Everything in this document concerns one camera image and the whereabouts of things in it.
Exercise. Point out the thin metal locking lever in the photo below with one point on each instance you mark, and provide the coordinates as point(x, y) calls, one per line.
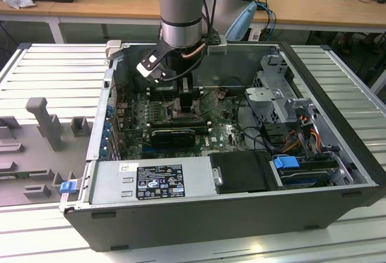
point(202, 96)
point(163, 97)

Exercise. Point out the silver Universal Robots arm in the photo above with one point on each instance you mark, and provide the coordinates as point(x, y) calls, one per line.
point(181, 3)

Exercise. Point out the black RAM slot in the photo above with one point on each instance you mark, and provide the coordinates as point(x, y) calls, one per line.
point(199, 91)
point(199, 128)
point(167, 97)
point(178, 122)

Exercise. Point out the CPU socket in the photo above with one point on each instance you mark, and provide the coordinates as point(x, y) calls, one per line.
point(170, 112)

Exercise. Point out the black graphics card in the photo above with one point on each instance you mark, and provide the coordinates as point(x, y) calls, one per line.
point(172, 138)

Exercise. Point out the green motherboard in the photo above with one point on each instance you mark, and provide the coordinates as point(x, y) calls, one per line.
point(223, 130)

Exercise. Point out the grey metal drive cage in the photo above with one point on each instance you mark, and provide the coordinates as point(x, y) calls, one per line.
point(262, 94)

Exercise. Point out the blue card retainer clips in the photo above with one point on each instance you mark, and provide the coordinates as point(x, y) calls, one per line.
point(107, 133)

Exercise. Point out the white power adapter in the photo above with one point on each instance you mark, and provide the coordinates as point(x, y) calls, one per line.
point(254, 35)

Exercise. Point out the black plastic shroud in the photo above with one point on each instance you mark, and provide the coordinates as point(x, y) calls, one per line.
point(241, 172)

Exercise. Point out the grey power supply unit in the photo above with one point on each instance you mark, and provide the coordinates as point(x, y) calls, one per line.
point(105, 184)

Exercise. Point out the hard disk in blue carrier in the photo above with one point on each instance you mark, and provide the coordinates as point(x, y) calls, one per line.
point(285, 163)

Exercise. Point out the black open PC case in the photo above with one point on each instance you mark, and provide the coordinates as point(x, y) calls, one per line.
point(211, 223)

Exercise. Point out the blue case latch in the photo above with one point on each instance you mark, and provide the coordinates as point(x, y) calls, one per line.
point(67, 187)

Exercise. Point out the grey parts rack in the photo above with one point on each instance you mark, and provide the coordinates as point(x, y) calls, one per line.
point(30, 154)

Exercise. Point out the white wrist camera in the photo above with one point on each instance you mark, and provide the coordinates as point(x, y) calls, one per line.
point(149, 67)

